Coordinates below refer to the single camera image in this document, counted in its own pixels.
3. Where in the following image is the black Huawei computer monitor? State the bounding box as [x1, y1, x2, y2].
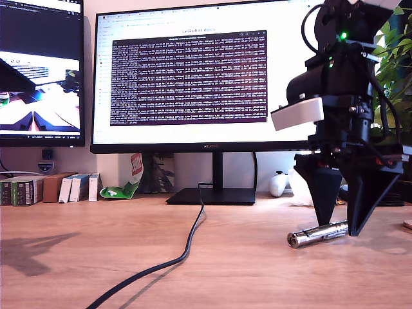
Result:
[90, 0, 324, 206]

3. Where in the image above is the brown cardboard box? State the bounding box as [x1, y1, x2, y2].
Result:
[42, 173, 77, 203]

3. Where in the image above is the green and white box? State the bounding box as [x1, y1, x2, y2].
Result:
[0, 179, 15, 207]
[12, 177, 44, 207]

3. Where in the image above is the green leafy plant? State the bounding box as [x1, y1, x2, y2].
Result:
[370, 5, 412, 155]

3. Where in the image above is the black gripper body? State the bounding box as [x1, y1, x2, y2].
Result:
[294, 108, 412, 172]

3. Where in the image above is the blue and white box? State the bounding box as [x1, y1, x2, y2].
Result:
[70, 173, 91, 203]
[88, 173, 104, 203]
[58, 175, 79, 204]

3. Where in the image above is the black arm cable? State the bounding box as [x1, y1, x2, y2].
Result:
[369, 72, 403, 147]

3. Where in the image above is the white game controller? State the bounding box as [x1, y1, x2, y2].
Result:
[268, 170, 291, 198]

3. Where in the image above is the green Jenkki gum bag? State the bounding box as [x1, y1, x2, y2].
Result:
[99, 153, 144, 200]

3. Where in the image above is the pale grey camera box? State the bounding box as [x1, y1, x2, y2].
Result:
[270, 97, 324, 131]

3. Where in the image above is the black monitor power cable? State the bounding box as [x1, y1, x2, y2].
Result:
[84, 182, 214, 309]

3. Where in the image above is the white plastic bag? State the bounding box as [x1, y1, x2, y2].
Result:
[287, 169, 315, 207]

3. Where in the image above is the grey patterned card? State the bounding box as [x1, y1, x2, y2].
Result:
[141, 153, 176, 194]

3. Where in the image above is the black ASUS computer monitor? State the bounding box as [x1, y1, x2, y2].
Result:
[0, 0, 86, 148]

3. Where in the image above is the black hanging monitor cable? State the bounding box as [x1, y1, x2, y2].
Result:
[252, 151, 259, 194]

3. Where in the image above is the metallic laser pointer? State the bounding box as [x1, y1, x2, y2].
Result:
[287, 220, 350, 249]

